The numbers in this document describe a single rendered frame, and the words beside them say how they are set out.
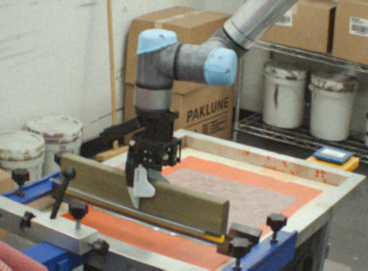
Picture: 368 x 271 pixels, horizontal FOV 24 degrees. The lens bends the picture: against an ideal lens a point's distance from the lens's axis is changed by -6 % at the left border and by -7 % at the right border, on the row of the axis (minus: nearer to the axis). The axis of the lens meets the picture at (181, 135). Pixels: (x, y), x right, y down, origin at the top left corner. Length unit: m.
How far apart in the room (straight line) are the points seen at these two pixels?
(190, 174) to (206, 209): 0.55
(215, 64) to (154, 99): 0.14
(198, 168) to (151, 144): 0.60
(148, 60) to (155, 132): 0.15
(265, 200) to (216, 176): 0.19
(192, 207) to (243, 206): 0.37
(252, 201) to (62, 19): 2.77
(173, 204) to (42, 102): 3.01
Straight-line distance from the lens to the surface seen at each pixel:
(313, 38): 5.19
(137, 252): 1.65
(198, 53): 1.71
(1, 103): 4.49
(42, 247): 1.65
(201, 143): 2.48
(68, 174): 1.69
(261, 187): 2.26
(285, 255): 1.85
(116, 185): 1.87
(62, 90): 4.88
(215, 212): 1.75
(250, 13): 1.79
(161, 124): 1.76
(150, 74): 1.73
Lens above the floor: 1.76
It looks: 18 degrees down
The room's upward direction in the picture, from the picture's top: 4 degrees clockwise
